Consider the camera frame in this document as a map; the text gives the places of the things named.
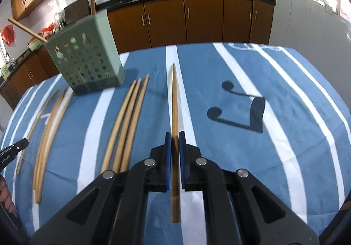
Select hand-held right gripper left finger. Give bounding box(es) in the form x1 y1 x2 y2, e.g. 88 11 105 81
30 131 172 245

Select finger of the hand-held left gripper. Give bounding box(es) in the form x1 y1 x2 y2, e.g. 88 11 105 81
0 138 29 173

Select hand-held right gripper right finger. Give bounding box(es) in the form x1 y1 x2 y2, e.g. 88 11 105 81
179 131 321 245

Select green perforated utensil holder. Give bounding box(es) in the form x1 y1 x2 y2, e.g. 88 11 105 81
44 9 126 95

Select person's left hand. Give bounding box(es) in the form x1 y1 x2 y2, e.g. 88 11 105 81
0 175 15 213

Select blue white striped tablecloth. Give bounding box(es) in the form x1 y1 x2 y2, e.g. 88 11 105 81
0 42 350 245

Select green basin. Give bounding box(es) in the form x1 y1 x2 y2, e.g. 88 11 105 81
27 39 46 52

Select red white packets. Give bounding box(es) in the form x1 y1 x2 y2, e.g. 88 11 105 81
41 23 57 40

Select glass jars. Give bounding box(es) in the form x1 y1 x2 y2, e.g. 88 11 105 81
53 11 66 29

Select wooden base cabinets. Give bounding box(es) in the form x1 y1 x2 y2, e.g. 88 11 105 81
0 0 275 110

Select dark wooden cutting board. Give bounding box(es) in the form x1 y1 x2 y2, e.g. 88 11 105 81
64 0 91 25

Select red plastic bag on wall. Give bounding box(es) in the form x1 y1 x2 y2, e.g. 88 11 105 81
1 24 15 47

